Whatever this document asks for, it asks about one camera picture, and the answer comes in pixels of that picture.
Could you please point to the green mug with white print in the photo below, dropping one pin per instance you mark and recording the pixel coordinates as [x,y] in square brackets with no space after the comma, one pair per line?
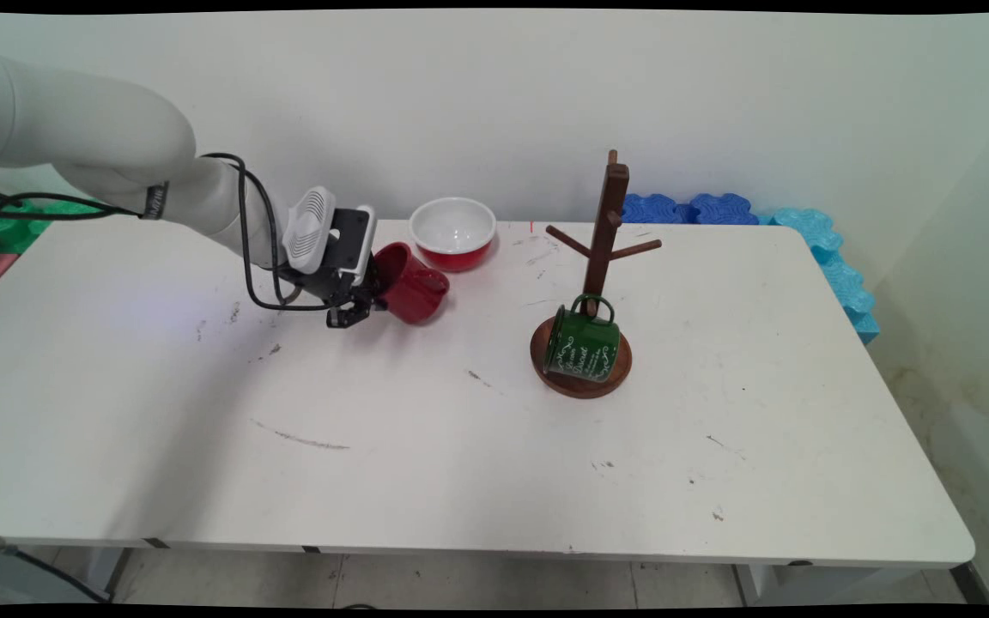
[585,348]

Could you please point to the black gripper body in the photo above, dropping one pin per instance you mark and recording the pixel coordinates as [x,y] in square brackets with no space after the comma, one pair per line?
[350,249]

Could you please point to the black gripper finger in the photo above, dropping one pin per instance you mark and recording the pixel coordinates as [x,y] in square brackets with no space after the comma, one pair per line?
[374,292]
[347,316]

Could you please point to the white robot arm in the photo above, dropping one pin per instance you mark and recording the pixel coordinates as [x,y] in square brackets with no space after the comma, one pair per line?
[82,120]

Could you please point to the red enamel mug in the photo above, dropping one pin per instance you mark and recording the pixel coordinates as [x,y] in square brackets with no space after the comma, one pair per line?
[413,287]

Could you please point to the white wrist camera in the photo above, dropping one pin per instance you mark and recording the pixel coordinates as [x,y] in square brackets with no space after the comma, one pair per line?
[309,227]

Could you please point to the green foam block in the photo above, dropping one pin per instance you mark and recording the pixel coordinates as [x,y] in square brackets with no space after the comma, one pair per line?
[5,232]

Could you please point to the white table leg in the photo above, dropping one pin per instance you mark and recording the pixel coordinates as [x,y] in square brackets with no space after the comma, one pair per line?
[754,584]
[108,568]

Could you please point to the red bowl with white inside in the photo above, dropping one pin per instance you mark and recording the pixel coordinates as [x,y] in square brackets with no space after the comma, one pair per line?
[452,227]

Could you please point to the light blue foam block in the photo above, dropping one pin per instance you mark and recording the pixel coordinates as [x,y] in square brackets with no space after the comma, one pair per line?
[838,275]

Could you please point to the dark wooden mug tree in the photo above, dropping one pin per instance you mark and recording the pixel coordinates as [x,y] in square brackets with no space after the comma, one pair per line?
[606,223]

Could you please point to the dark blue foam block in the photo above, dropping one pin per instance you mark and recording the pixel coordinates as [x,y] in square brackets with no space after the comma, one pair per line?
[692,210]

